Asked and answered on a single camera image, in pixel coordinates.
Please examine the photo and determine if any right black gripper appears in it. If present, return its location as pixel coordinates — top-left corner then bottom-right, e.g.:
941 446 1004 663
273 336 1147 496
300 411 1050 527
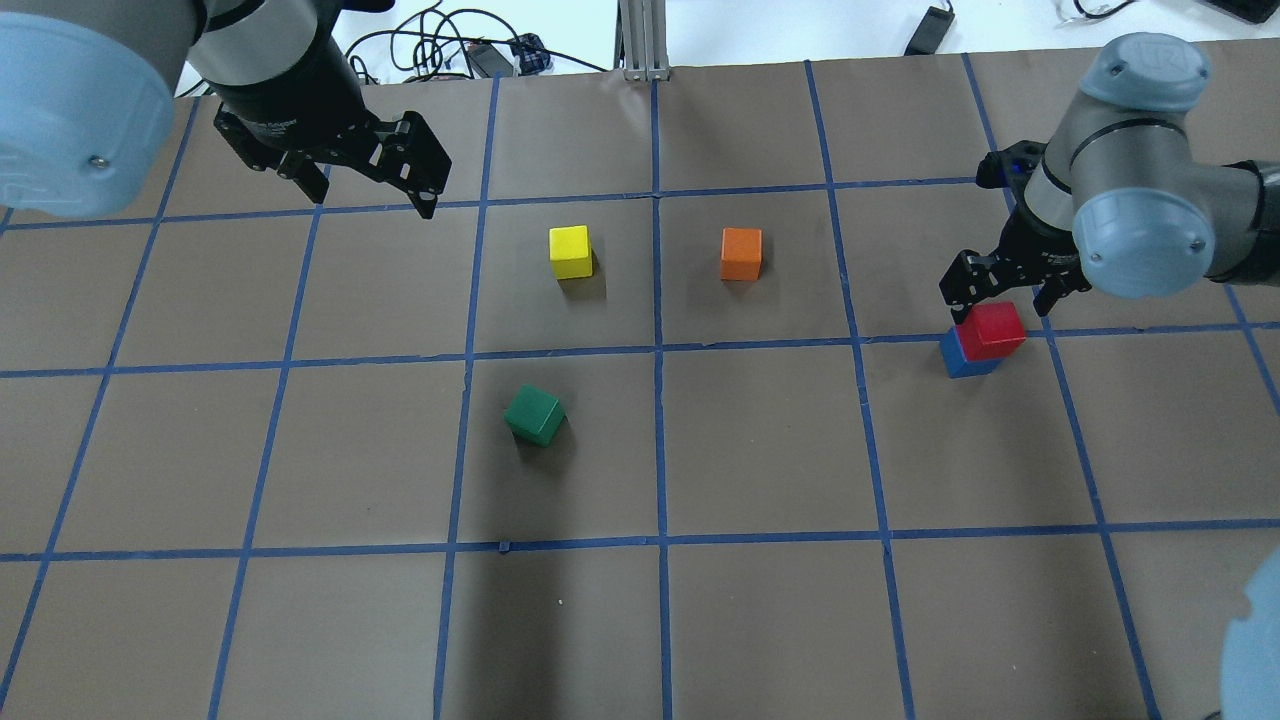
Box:
940 140 1093 325

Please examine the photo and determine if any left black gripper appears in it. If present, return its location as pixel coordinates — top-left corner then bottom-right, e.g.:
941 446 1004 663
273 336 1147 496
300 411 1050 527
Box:
214 65 452 220

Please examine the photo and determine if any red block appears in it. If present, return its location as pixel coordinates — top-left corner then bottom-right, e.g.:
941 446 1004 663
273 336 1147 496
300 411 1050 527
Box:
956 302 1028 363

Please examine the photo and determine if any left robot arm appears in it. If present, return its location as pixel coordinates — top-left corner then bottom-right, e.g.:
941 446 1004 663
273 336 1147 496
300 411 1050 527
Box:
1 1 452 219

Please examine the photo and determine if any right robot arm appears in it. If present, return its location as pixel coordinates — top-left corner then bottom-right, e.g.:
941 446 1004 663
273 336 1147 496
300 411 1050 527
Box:
940 32 1279 324

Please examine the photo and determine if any blue block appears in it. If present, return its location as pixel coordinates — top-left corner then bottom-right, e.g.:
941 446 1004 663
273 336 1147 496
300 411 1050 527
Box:
938 327 1004 379

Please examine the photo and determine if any yellow block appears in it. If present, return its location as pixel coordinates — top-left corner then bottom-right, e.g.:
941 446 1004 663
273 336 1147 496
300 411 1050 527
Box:
548 225 594 281

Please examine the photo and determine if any green block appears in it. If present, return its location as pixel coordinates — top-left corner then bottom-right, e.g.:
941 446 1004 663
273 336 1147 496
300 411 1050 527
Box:
503 384 567 448

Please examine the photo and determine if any orange block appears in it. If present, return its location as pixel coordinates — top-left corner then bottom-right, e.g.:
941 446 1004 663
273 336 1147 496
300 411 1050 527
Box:
719 227 764 282

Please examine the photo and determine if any black power adapter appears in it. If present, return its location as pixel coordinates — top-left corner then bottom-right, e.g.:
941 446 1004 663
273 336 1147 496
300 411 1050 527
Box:
902 5 955 56

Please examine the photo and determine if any aluminium frame post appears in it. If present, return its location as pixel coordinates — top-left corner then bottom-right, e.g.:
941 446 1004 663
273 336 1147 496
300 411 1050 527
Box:
614 0 671 82

